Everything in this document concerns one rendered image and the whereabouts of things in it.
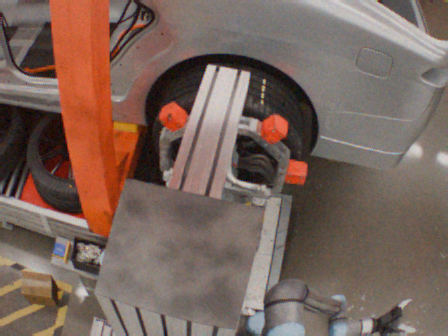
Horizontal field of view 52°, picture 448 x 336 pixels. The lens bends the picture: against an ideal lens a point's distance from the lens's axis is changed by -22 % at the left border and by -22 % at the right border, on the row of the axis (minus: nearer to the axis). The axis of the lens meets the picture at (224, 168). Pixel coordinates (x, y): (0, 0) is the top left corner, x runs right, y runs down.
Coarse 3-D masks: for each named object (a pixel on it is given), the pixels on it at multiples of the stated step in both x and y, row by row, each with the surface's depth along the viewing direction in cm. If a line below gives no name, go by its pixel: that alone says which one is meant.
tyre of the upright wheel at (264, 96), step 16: (208, 64) 240; (224, 64) 237; (240, 64) 237; (176, 80) 247; (192, 80) 237; (256, 80) 234; (272, 80) 238; (176, 96) 237; (192, 96) 230; (256, 96) 229; (272, 96) 233; (288, 96) 241; (256, 112) 228; (272, 112) 229; (288, 112) 237; (160, 128) 246; (288, 128) 234; (288, 144) 241
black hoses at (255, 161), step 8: (240, 160) 232; (248, 160) 228; (256, 160) 226; (264, 160) 226; (240, 168) 231; (248, 168) 226; (256, 168) 224; (264, 168) 226; (272, 168) 230; (264, 176) 225; (272, 176) 229; (272, 184) 228
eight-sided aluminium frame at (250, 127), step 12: (240, 120) 227; (252, 120) 227; (168, 132) 236; (180, 132) 233; (240, 132) 227; (252, 132) 225; (168, 144) 241; (264, 144) 231; (276, 144) 236; (168, 156) 248; (276, 156) 235; (288, 156) 238; (168, 168) 255; (276, 168) 249; (264, 180) 260; (276, 180) 248; (276, 192) 255
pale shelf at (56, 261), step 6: (60, 240) 261; (66, 240) 261; (72, 246) 260; (54, 258) 254; (60, 258) 254; (54, 264) 252; (60, 264) 252; (66, 264) 253; (72, 264) 254; (72, 270) 252; (78, 270) 252; (84, 276) 253; (90, 276) 251; (96, 276) 252
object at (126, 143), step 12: (120, 132) 275; (132, 132) 275; (144, 132) 288; (120, 144) 270; (132, 144) 271; (120, 156) 259; (132, 156) 267; (120, 168) 253; (132, 168) 272; (120, 180) 257
